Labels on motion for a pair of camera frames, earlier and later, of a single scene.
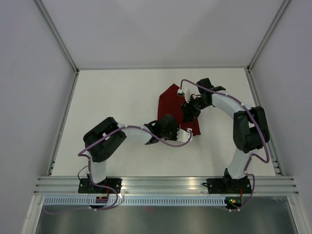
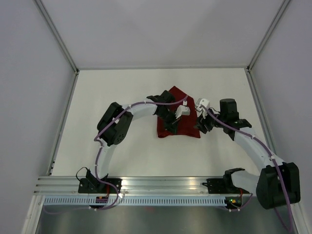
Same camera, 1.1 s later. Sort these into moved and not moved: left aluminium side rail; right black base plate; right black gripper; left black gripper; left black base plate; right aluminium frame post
Moved: left black gripper; right black gripper
Not moved: right aluminium frame post; right black base plate; left aluminium side rail; left black base plate
